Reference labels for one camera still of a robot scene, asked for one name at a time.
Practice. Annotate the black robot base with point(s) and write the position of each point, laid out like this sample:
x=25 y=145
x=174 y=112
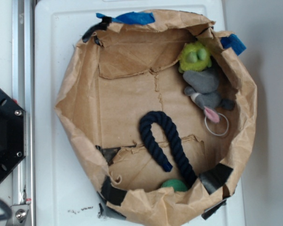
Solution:
x=12 y=129

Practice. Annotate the green ball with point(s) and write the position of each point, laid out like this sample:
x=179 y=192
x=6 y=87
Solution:
x=176 y=184

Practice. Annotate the brown paper bag bin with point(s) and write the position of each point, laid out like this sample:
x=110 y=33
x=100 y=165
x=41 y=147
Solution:
x=121 y=71

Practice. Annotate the grey plush mouse toy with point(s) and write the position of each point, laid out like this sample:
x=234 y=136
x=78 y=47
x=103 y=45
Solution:
x=202 y=89

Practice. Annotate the lime green plush toy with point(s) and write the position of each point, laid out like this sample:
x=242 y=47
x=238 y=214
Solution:
x=194 y=56

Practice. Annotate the white tray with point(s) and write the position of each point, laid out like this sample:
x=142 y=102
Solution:
x=64 y=194

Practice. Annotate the dark blue rope toy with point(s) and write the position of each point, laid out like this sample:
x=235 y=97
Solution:
x=170 y=130

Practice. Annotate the aluminium rail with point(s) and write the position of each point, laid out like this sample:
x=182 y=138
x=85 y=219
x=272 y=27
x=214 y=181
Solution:
x=23 y=176

